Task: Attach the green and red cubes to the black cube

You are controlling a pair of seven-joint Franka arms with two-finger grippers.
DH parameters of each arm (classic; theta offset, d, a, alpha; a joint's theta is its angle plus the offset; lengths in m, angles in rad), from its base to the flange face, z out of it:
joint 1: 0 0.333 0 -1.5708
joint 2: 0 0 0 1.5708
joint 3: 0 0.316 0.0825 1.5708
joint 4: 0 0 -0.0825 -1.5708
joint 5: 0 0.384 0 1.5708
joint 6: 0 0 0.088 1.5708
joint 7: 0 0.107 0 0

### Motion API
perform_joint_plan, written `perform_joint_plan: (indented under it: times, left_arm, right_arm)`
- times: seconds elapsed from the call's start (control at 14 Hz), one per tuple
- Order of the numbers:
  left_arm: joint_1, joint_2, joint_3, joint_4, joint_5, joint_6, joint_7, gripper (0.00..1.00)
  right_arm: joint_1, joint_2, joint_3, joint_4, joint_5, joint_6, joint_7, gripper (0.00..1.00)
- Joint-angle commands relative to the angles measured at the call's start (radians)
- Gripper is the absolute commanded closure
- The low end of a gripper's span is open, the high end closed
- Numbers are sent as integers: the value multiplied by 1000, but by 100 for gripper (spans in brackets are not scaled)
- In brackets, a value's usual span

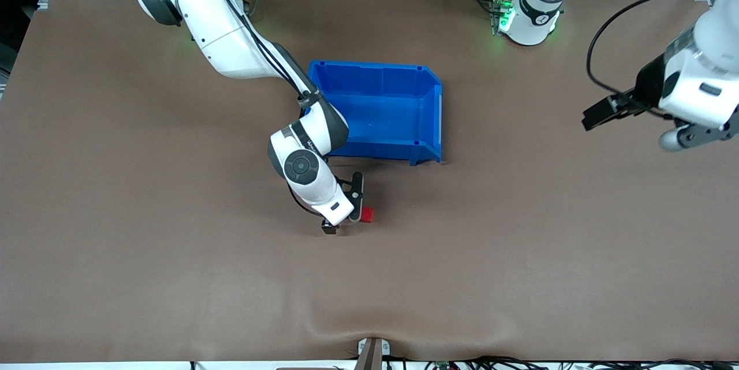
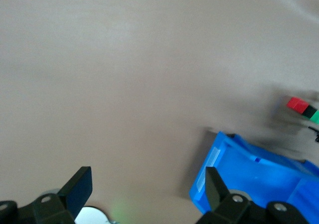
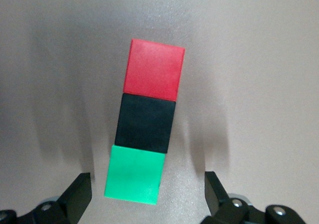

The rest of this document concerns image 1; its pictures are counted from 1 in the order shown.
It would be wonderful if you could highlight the blue plastic storage bin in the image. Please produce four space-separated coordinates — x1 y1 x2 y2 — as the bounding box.
306 59 443 166

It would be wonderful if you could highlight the brown table mat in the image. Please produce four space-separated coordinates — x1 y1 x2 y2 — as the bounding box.
0 0 739 364

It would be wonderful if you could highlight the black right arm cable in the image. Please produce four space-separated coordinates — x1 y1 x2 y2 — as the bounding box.
199 0 356 220

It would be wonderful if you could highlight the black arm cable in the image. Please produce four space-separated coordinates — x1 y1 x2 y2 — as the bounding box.
586 0 714 122
199 0 356 220

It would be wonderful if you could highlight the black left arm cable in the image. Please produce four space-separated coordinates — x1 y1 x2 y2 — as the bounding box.
586 0 714 122

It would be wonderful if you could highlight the black cable bundle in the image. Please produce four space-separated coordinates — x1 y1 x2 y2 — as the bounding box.
424 357 739 370

